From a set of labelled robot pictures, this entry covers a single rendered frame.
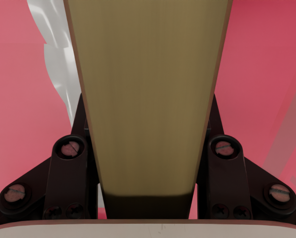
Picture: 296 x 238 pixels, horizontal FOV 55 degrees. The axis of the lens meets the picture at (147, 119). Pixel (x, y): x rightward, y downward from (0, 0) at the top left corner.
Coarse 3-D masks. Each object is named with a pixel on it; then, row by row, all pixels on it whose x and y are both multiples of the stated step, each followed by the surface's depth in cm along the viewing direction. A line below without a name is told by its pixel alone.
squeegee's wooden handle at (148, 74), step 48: (96, 0) 4; (144, 0) 4; (192, 0) 4; (96, 48) 5; (144, 48) 5; (192, 48) 5; (96, 96) 6; (144, 96) 6; (192, 96) 6; (96, 144) 7; (144, 144) 7; (192, 144) 7; (144, 192) 8; (192, 192) 9
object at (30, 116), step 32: (0, 64) 17; (32, 64) 17; (224, 64) 17; (256, 64) 17; (288, 64) 17; (0, 96) 19; (32, 96) 19; (224, 96) 18; (256, 96) 18; (0, 128) 21; (32, 128) 21; (64, 128) 21; (224, 128) 20; (256, 128) 20; (0, 160) 24; (32, 160) 24; (256, 160) 23
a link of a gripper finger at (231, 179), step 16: (208, 144) 10; (224, 144) 10; (240, 144) 10; (208, 160) 9; (224, 160) 9; (240, 160) 9; (208, 176) 9; (224, 176) 9; (240, 176) 9; (208, 192) 9; (224, 192) 8; (240, 192) 8; (208, 208) 8; (224, 208) 8; (240, 208) 8
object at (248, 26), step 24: (0, 0) 15; (24, 0) 14; (240, 0) 14; (264, 0) 14; (288, 0) 14; (0, 24) 15; (24, 24) 15; (240, 24) 15; (264, 24) 15; (288, 24) 15
